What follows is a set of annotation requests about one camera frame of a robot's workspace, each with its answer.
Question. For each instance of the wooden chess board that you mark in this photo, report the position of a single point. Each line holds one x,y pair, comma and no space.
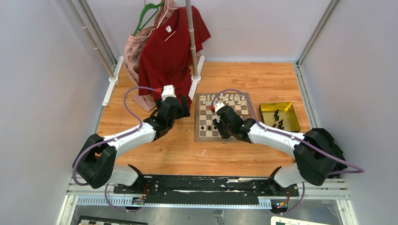
204,117

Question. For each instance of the red t-shirt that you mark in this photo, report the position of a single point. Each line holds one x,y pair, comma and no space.
166,58

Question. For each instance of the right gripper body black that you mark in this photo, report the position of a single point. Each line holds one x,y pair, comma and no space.
225,131

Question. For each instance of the white clothes rack frame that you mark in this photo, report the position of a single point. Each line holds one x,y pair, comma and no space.
113,66

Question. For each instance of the black mounting rail base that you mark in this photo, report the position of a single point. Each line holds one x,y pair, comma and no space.
205,190

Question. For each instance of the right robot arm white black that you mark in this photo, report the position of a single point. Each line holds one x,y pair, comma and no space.
310,166

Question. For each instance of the pink garment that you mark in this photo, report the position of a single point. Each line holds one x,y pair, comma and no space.
136,43

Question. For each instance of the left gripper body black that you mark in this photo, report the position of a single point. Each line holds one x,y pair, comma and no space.
182,111

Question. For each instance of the gold metal tray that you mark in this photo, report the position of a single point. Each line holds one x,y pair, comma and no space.
279,115

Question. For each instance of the white chess piece row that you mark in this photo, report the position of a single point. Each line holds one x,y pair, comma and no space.
228,98

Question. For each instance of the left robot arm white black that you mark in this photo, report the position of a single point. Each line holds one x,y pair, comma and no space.
95,164

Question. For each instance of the green clothes hanger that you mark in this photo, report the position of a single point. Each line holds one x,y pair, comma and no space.
149,11

